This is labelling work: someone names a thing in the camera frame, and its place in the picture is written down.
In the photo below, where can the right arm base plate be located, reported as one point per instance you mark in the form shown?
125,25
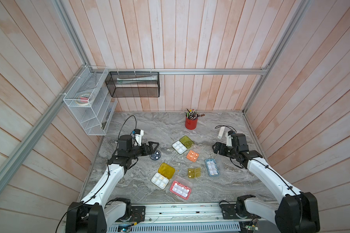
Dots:
230,211

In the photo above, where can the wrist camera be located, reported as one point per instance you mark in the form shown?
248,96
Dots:
229,138
138,136

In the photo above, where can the red pen cup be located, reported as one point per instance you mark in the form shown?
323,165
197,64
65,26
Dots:
191,124

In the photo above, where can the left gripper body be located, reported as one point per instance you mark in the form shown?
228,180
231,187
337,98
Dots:
140,151

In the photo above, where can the yellow lid white pillbox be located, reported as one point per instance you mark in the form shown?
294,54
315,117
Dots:
163,176

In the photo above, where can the white wire shelf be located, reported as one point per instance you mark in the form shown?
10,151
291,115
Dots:
96,117

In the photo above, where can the tape roll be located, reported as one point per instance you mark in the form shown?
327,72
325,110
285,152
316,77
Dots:
84,99

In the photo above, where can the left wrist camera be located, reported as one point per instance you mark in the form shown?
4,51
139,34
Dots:
138,136

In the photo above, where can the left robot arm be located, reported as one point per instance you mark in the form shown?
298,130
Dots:
95,212

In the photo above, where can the green lid white pillbox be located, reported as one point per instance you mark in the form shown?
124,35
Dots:
182,145

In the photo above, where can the small yellow pillbox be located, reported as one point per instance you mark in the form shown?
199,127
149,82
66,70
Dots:
194,172

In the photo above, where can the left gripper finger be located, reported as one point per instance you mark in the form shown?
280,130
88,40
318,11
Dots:
154,155
153,145

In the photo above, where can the white rectangular device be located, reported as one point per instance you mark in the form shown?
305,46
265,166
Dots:
221,132

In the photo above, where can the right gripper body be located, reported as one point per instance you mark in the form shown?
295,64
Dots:
228,151

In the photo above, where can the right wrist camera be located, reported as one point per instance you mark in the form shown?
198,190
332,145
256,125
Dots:
229,138

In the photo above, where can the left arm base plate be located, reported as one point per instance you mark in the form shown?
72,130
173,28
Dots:
136,214

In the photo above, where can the orange pillbox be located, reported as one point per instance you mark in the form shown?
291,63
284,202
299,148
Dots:
192,156

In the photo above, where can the blue pillbox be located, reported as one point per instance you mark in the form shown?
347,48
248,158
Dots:
212,167

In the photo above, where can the black mesh basket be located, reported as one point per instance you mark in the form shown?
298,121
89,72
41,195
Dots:
133,84

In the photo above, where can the red pillbox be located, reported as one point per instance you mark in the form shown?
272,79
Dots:
180,190

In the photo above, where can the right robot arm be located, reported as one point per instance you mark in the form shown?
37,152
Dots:
295,212

